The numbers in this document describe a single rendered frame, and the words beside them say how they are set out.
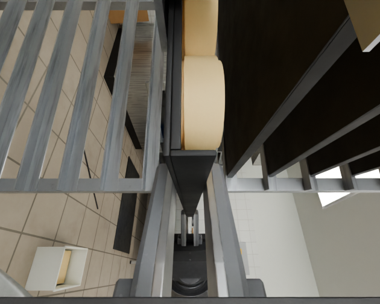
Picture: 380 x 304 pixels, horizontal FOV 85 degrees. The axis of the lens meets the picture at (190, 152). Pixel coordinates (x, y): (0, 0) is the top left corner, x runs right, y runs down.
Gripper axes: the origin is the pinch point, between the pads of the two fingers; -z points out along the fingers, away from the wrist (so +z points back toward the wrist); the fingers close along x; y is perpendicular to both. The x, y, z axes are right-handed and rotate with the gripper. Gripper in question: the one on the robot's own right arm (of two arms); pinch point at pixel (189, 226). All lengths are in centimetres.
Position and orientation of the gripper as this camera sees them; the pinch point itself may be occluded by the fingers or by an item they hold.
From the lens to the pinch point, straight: 41.6
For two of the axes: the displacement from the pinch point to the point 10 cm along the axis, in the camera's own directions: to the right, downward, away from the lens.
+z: 0.0, 9.8, 1.8
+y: 0.0, 1.8, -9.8
